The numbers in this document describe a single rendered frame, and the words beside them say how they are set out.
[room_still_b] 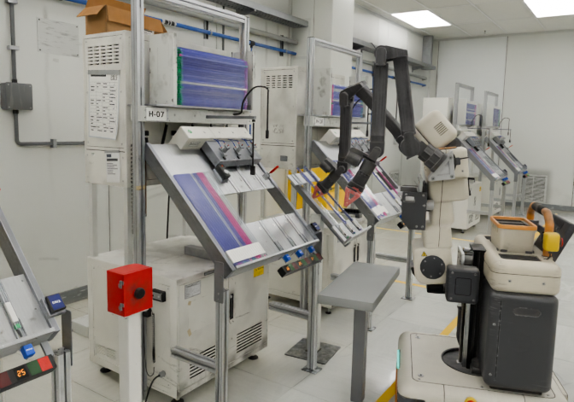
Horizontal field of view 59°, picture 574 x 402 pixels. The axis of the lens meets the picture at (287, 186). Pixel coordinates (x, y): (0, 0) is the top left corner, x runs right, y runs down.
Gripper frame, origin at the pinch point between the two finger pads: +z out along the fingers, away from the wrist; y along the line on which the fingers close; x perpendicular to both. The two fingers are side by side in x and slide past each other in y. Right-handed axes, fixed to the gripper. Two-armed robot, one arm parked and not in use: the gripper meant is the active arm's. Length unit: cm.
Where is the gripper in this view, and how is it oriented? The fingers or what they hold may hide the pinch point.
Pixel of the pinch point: (313, 196)
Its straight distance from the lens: 275.4
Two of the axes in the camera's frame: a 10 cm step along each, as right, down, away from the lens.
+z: -6.3, 6.7, 3.8
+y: -4.5, 0.8, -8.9
